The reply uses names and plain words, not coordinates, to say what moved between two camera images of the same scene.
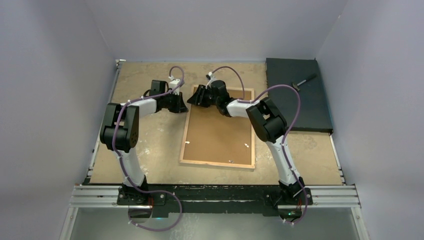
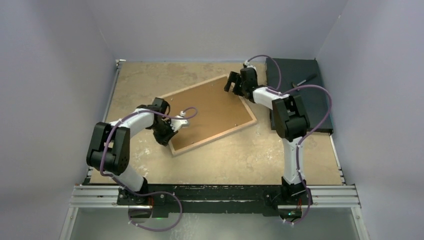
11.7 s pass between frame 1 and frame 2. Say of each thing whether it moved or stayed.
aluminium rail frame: stayed
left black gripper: moved
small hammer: stayed
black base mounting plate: stayed
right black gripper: moved
